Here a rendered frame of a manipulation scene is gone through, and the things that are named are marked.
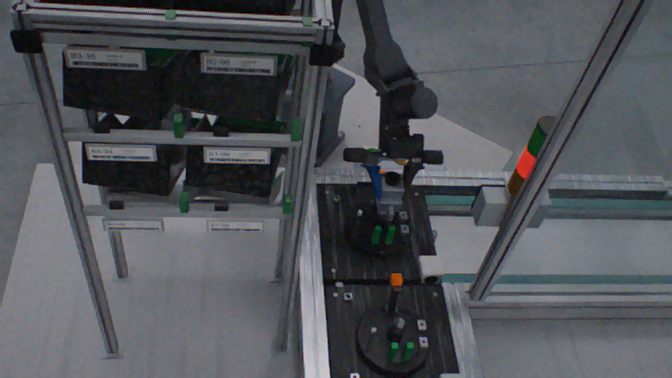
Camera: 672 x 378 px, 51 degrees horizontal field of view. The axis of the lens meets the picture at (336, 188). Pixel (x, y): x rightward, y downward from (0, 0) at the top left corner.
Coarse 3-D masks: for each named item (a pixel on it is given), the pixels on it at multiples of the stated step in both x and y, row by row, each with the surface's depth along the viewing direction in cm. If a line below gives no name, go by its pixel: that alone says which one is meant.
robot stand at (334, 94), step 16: (336, 80) 163; (352, 80) 164; (336, 96) 160; (288, 112) 164; (304, 112) 160; (336, 112) 166; (320, 128) 164; (336, 128) 172; (320, 144) 168; (336, 144) 176; (320, 160) 172
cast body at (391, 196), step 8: (384, 176) 136; (392, 176) 135; (400, 176) 136; (384, 184) 135; (392, 184) 134; (400, 184) 135; (384, 192) 134; (392, 192) 134; (400, 192) 135; (376, 200) 139; (384, 200) 136; (392, 200) 136; (400, 200) 136; (384, 208) 137; (392, 208) 136; (400, 208) 137; (392, 216) 136
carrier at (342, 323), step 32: (352, 288) 139; (384, 288) 140; (416, 288) 141; (352, 320) 134; (384, 320) 133; (416, 320) 134; (448, 320) 137; (352, 352) 130; (384, 352) 129; (416, 352) 130; (448, 352) 133
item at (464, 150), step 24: (360, 96) 190; (120, 120) 174; (360, 120) 184; (432, 120) 188; (72, 144) 167; (360, 144) 179; (432, 144) 182; (456, 144) 183; (480, 144) 184; (456, 168) 178; (480, 168) 179
